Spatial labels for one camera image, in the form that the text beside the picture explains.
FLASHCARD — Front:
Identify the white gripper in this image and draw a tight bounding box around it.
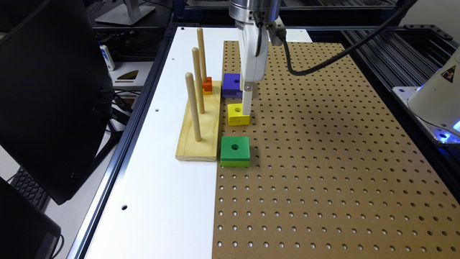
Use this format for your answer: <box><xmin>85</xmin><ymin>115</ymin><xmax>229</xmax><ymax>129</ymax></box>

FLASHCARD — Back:
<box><xmin>236</xmin><ymin>19</ymin><xmax>286</xmax><ymax>115</ymax></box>

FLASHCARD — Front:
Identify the yellow wooden block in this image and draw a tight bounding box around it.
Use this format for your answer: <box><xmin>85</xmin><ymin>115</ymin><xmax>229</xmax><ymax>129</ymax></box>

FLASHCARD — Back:
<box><xmin>227</xmin><ymin>103</ymin><xmax>250</xmax><ymax>126</ymax></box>

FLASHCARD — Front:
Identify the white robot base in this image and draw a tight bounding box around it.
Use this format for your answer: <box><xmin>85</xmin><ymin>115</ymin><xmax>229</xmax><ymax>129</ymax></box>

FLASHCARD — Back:
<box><xmin>392</xmin><ymin>50</ymin><xmax>459</xmax><ymax>146</ymax></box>

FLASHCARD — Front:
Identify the purple wooden block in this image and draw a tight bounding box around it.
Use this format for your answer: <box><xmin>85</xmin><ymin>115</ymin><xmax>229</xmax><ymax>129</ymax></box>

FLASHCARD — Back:
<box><xmin>222</xmin><ymin>73</ymin><xmax>249</xmax><ymax>99</ymax></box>

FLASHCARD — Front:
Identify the orange wooden block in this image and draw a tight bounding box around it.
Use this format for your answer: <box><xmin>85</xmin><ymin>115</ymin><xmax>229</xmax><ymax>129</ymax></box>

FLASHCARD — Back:
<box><xmin>202</xmin><ymin>77</ymin><xmax>213</xmax><ymax>95</ymax></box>

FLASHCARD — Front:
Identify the green wooden block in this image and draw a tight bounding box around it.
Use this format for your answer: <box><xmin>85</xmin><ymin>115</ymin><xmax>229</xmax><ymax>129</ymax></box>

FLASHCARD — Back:
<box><xmin>221</xmin><ymin>136</ymin><xmax>250</xmax><ymax>167</ymax></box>

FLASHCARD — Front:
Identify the near wooden peg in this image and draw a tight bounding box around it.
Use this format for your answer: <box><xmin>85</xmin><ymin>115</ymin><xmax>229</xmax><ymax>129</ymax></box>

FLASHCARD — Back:
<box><xmin>185</xmin><ymin>72</ymin><xmax>201</xmax><ymax>142</ymax></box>

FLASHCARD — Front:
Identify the wooden peg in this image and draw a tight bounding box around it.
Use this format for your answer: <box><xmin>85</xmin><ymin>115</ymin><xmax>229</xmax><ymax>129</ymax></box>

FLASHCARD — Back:
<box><xmin>192</xmin><ymin>47</ymin><xmax>205</xmax><ymax>114</ymax></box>
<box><xmin>185</xmin><ymin>72</ymin><xmax>201</xmax><ymax>142</ymax></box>
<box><xmin>197</xmin><ymin>27</ymin><xmax>208</xmax><ymax>83</ymax></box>

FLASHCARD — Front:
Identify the middle wooden peg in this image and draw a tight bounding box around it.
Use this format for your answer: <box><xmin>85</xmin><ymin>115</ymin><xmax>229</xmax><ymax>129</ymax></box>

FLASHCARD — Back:
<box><xmin>192</xmin><ymin>47</ymin><xmax>205</xmax><ymax>114</ymax></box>

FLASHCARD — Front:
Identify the far wooden peg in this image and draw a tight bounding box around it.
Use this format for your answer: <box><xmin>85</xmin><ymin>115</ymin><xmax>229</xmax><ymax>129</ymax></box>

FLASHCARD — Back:
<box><xmin>197</xmin><ymin>27</ymin><xmax>208</xmax><ymax>83</ymax></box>

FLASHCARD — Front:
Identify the wooden peg base board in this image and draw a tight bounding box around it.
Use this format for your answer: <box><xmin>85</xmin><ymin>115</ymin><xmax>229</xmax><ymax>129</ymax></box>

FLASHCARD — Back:
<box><xmin>175</xmin><ymin>81</ymin><xmax>221</xmax><ymax>162</ymax></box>

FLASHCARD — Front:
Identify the brown pegboard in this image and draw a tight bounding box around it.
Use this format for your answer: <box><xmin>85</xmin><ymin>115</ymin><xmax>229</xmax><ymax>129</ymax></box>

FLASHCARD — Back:
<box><xmin>212</xmin><ymin>47</ymin><xmax>459</xmax><ymax>258</ymax></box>

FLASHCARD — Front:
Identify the silver monitor stand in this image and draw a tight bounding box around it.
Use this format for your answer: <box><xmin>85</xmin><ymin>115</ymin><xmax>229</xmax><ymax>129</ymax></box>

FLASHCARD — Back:
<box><xmin>95</xmin><ymin>0</ymin><xmax>156</xmax><ymax>25</ymax></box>

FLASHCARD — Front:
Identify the white blue small device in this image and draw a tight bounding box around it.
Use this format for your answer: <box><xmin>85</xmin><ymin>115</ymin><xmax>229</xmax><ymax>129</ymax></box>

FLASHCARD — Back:
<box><xmin>100</xmin><ymin>45</ymin><xmax>115</xmax><ymax>71</ymax></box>

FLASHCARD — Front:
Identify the black monitor back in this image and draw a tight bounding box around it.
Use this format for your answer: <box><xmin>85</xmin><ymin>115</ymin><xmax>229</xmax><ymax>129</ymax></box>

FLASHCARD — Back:
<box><xmin>1</xmin><ymin>0</ymin><xmax>113</xmax><ymax>204</ymax></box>

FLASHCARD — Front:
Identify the black keyboard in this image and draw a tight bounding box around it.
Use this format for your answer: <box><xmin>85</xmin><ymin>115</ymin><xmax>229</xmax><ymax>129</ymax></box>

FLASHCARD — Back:
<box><xmin>11</xmin><ymin>168</ymin><xmax>49</xmax><ymax>212</ymax></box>

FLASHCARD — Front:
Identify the black box lower left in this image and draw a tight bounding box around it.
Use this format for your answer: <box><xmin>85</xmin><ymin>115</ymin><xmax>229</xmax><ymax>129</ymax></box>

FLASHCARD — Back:
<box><xmin>1</xmin><ymin>180</ymin><xmax>61</xmax><ymax>259</ymax></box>

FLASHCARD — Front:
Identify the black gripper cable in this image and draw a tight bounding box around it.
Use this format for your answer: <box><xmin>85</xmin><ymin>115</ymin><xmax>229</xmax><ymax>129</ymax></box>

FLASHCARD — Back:
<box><xmin>279</xmin><ymin>0</ymin><xmax>418</xmax><ymax>77</ymax></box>

